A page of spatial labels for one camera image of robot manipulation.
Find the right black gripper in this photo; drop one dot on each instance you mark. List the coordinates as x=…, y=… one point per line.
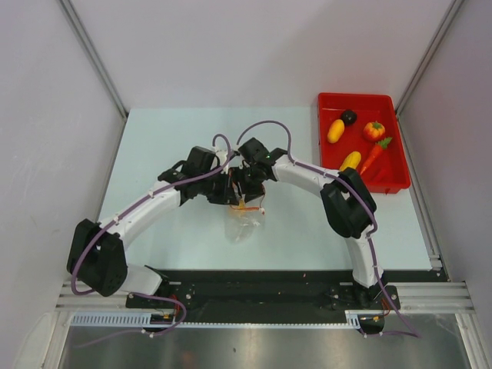
x=250, y=193

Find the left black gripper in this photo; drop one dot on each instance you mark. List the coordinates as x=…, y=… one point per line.
x=227, y=196

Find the clear zip top bag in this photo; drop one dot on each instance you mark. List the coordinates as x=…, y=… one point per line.
x=240, y=225

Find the orange fake mango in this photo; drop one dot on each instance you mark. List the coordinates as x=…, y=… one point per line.
x=335, y=131

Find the yellow fake corn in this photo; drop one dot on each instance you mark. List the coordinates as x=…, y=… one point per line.
x=351, y=161

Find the dark fake food piece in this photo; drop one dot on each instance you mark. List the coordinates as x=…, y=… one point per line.
x=349, y=117

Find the orange fake pumpkin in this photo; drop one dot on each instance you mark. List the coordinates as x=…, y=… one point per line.
x=374, y=131

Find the orange fake carrot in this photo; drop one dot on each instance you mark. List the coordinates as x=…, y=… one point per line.
x=375, y=153

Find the red fake chili pepper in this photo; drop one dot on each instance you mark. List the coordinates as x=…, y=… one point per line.
x=381, y=177

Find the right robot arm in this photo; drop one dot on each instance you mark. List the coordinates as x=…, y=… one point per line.
x=348, y=205

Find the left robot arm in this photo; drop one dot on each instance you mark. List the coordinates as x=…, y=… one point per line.
x=97, y=259

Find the red plastic bin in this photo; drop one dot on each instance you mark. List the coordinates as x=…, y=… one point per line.
x=368, y=108

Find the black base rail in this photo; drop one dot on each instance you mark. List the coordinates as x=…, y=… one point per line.
x=269, y=293

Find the white cable duct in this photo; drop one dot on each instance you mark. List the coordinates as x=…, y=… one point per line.
x=157, y=321

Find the right aluminium frame post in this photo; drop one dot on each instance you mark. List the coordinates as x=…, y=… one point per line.
x=431, y=50

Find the aluminium frame post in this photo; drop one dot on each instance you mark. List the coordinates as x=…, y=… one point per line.
x=84, y=39
x=431, y=50

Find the left aluminium frame post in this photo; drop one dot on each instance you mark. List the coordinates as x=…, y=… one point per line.
x=84, y=39

